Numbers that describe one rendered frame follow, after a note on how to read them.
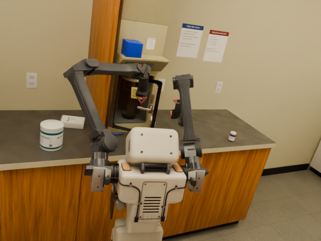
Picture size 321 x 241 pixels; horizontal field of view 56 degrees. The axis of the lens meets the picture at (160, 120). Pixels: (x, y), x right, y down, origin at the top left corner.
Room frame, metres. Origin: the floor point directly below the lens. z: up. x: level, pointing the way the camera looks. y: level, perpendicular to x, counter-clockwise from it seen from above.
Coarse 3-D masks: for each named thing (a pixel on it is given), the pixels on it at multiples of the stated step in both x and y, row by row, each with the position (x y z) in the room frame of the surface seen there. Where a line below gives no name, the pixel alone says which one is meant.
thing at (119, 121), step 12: (120, 84) 1.88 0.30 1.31; (132, 84) 1.88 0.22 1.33; (156, 84) 1.86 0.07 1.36; (120, 96) 1.88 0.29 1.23; (156, 96) 1.86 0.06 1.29; (120, 108) 1.88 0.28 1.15; (132, 108) 1.88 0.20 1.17; (156, 108) 1.86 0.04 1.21; (120, 120) 1.88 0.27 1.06; (132, 120) 1.87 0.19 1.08; (144, 120) 1.87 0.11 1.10
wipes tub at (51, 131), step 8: (48, 120) 1.61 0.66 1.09; (56, 120) 1.63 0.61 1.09; (40, 128) 1.54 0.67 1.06; (48, 128) 1.52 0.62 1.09; (56, 128) 1.54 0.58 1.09; (40, 136) 1.54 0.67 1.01; (48, 136) 1.52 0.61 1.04; (56, 136) 1.54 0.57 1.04; (40, 144) 1.54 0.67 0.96; (48, 144) 1.52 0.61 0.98; (56, 144) 1.54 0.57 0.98
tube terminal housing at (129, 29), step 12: (120, 24) 1.90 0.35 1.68; (132, 24) 1.93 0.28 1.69; (144, 24) 1.97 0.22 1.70; (156, 24) 2.01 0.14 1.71; (120, 36) 1.90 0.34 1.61; (132, 36) 1.94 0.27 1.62; (144, 36) 1.98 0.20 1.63; (156, 36) 2.02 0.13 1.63; (120, 48) 1.90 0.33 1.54; (144, 48) 1.98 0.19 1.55; (156, 48) 2.03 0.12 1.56; (156, 72) 2.04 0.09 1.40; (108, 108) 1.92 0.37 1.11; (108, 120) 1.89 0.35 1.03
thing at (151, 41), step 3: (147, 39) 1.99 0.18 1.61; (150, 39) 2.00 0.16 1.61; (153, 39) 2.01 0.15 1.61; (147, 42) 1.99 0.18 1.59; (150, 42) 2.00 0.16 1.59; (153, 42) 2.01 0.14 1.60; (147, 45) 1.99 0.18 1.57; (150, 45) 2.00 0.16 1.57; (153, 45) 2.01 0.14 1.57; (147, 48) 1.99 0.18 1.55; (150, 48) 2.01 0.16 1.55; (153, 48) 2.02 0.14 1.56
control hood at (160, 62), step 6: (120, 54) 1.86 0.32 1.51; (120, 60) 1.82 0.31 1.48; (126, 60) 1.82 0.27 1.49; (132, 60) 1.83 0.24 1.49; (138, 60) 1.85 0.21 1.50; (144, 60) 1.87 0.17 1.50; (150, 60) 1.89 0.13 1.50; (156, 60) 1.91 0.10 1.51; (162, 60) 1.93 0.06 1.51; (168, 60) 1.96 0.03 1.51; (156, 66) 1.96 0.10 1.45; (162, 66) 1.98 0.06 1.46
